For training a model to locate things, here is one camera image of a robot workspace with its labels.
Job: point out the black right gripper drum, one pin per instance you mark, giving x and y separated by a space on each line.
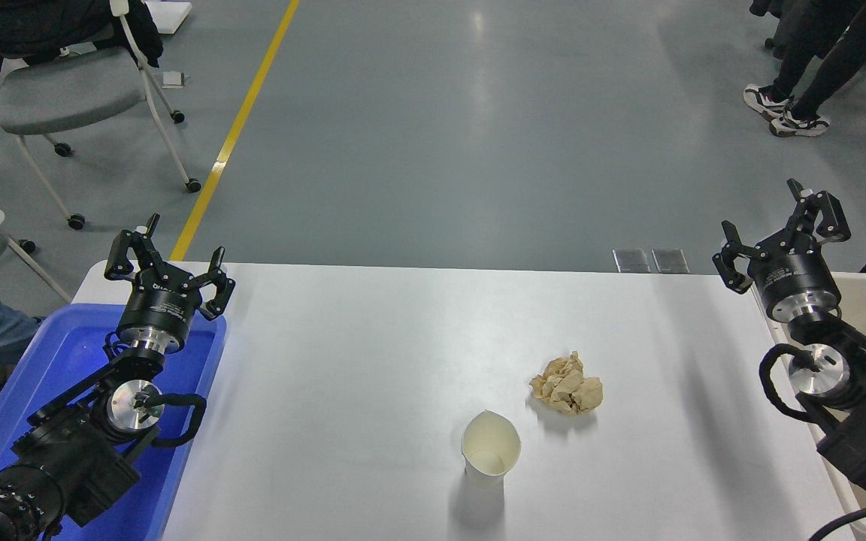
794 274

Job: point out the rolling chair with dark coat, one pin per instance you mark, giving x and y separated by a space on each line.
771 11

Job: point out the white foam board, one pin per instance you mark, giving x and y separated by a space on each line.
170 15

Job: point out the silver floor plate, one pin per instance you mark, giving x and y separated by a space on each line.
631 261
670 261

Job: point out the blue plastic tray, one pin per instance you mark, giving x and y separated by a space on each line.
65 353

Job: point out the crumpled tan paper ball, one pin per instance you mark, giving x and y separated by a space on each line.
568 387

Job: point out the black jacket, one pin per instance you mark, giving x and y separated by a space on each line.
27 26

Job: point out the grey seat rolling chair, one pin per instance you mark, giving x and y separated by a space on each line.
65 94

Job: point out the small white floor box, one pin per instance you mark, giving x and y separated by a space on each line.
173 79

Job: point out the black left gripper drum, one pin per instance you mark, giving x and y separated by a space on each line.
161 304

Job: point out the white paper cup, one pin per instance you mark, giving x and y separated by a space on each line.
490 451

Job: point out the white leg rolling chair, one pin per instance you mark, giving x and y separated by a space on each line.
27 246

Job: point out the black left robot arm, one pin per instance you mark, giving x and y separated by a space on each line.
72 458

